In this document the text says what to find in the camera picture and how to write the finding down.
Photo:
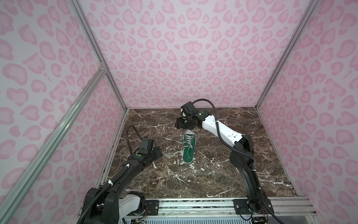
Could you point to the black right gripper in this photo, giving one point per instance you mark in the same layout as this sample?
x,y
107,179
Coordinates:
x,y
180,123

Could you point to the green canvas sneaker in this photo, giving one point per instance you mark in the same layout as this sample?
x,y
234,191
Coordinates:
x,y
189,131

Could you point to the aluminium corner post right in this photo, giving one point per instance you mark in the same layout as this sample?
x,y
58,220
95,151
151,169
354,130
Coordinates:
x,y
304,21

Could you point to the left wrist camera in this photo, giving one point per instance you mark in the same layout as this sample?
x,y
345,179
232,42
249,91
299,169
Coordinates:
x,y
146,146

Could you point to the aluminium diagonal frame bar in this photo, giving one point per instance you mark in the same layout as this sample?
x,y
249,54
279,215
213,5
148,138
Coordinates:
x,y
31,173

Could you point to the aluminium corner post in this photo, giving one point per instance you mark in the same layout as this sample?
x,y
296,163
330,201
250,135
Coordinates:
x,y
304,21
77,8

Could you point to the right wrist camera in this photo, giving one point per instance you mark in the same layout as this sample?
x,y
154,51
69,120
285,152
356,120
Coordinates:
x,y
188,110

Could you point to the white shoelace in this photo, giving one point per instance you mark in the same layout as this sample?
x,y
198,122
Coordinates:
x,y
189,143

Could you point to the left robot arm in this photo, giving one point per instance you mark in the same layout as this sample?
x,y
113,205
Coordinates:
x,y
117,187

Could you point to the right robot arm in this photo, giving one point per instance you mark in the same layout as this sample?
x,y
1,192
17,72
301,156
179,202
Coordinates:
x,y
241,156

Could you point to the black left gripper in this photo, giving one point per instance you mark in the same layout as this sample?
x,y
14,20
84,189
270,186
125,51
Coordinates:
x,y
158,152

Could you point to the aluminium corner post left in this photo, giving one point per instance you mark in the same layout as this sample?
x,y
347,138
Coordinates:
x,y
77,8

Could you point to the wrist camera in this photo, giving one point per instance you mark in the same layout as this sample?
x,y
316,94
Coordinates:
x,y
188,110
146,146

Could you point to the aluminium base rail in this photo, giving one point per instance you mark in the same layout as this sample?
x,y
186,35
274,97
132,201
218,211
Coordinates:
x,y
287,210

